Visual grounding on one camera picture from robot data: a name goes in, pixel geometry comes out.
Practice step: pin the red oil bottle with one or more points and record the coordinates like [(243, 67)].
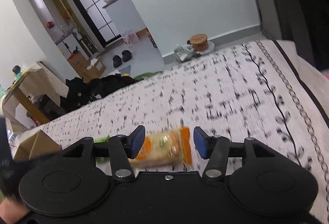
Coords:
[(151, 38)]

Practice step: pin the light green snack packet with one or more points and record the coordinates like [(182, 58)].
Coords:
[(100, 150)]

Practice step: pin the black slipper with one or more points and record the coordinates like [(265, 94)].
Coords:
[(117, 61), (126, 55)]

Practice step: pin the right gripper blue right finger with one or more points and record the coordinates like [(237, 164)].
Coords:
[(215, 151)]

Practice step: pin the patterned white bed blanket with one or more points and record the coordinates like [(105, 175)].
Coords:
[(253, 94)]

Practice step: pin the brown cardboard box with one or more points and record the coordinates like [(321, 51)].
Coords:
[(35, 146)]

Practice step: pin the green floor mat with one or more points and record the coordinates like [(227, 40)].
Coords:
[(147, 75)]

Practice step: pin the tall cardboard box on floor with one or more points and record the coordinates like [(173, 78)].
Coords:
[(79, 64)]

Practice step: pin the brown lidded tub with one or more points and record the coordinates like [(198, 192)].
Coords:
[(199, 42)]

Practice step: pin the white kitchen cabinet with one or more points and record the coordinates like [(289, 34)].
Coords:
[(125, 16)]

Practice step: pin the black slipper right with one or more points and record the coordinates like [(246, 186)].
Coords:
[(126, 55)]

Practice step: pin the black chair with clothes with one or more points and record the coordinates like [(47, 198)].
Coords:
[(305, 22)]

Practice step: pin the black slipper left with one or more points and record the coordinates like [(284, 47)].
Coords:
[(117, 61)]

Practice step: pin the open cardboard box on floor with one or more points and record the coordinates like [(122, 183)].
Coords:
[(94, 68)]

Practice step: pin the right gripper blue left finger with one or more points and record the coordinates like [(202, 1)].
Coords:
[(122, 148)]

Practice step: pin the doll figure on table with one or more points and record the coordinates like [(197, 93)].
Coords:
[(17, 71)]

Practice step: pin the plastic bag by wall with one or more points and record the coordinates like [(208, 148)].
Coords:
[(184, 53)]

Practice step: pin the orange cracker pack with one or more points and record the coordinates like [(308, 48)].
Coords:
[(163, 149)]

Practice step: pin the small table with dotted cloth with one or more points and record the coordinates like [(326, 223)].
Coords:
[(38, 80)]

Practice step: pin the black clothes pile on floor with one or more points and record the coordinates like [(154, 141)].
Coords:
[(81, 93)]

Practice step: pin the pink plastic bag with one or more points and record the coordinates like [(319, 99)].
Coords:
[(130, 37)]

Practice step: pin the person's left hand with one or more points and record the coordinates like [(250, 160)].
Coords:
[(11, 211)]

